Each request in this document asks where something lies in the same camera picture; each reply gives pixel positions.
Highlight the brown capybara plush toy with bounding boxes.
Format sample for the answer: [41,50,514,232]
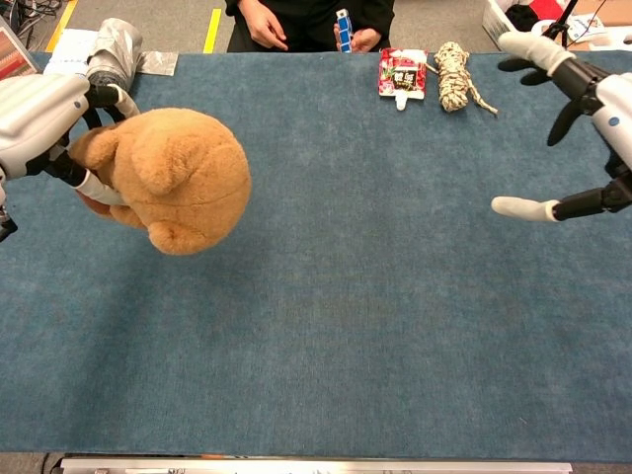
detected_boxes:
[67,107,254,257]

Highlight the brown cardboard box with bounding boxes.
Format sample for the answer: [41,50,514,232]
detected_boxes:
[567,0,632,52]

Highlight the white storage box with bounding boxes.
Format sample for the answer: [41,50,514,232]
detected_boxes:
[480,0,520,51]

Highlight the person's right hand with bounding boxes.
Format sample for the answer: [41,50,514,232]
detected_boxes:
[248,0,290,51]

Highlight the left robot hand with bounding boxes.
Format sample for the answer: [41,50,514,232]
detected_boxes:
[0,72,141,207]

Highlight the blue felt table mat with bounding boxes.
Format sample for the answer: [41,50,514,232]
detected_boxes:
[0,48,632,459]

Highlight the aluminium profile rail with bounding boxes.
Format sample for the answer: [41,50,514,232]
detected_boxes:
[58,456,575,474]

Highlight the patterned red framed board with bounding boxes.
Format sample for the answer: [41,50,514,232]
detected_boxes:
[0,16,41,81]

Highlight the red fruit jelly drink pouch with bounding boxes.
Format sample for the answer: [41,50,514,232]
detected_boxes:
[377,46,430,112]

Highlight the blue snake cube toy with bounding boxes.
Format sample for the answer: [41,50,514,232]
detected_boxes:
[333,9,354,54]

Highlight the person's left hand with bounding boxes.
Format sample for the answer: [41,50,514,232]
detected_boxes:
[350,28,384,54]

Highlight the black tripod stand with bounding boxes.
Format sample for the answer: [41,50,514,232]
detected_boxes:
[539,0,582,51]

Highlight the person in black clothes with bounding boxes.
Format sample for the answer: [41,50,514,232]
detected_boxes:
[224,0,396,54]

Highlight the tangled black cables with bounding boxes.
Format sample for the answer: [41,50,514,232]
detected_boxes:
[7,0,64,39]

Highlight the yellow floor tape strip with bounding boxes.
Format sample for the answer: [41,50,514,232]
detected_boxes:
[44,0,80,53]
[202,7,224,55]

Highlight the grey plastic bag roll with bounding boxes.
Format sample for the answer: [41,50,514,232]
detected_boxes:
[85,18,145,93]

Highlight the white printed paper booklet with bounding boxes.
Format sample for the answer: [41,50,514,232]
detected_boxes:
[42,28,101,76]

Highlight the beige braided rope bundle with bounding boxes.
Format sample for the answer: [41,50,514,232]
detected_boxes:
[427,40,500,117]

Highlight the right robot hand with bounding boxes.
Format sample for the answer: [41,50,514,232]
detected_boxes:
[490,30,632,223]

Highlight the silver foil sheet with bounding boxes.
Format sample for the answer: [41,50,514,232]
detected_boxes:
[134,48,180,77]

